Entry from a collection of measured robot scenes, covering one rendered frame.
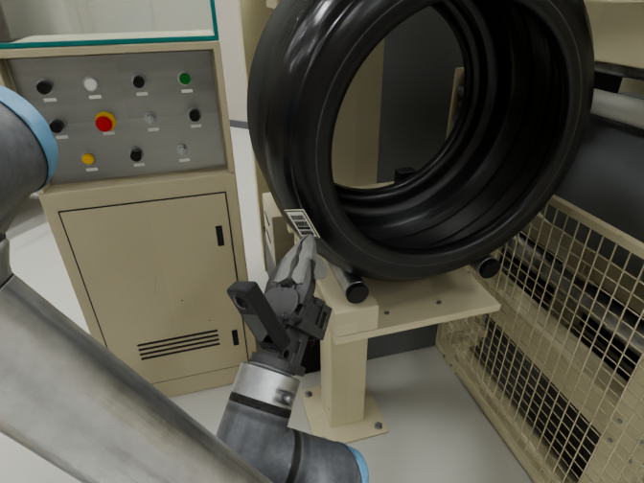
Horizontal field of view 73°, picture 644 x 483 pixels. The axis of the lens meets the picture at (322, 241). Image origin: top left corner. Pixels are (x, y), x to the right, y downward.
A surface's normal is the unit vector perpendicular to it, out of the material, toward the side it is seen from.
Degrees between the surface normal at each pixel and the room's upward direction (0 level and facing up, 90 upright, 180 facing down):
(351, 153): 90
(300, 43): 67
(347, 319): 90
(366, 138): 90
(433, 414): 0
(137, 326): 90
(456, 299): 0
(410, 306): 0
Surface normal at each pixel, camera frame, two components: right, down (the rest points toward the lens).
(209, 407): -0.01, -0.86
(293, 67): -0.46, 0.15
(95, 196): 0.27, 0.48
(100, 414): 0.68, -0.11
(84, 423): 0.54, 0.07
